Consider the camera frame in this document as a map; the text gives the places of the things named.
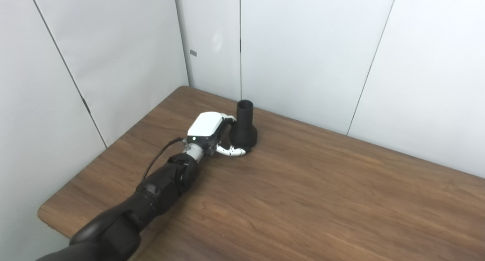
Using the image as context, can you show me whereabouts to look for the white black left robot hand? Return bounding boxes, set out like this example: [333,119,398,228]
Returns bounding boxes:
[187,112,247,157]

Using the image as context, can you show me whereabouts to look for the black funnel-shaped nozzle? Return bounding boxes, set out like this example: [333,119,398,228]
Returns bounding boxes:
[230,100,258,152]

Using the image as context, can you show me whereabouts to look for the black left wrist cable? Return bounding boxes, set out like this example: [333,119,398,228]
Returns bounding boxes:
[142,137,186,182]

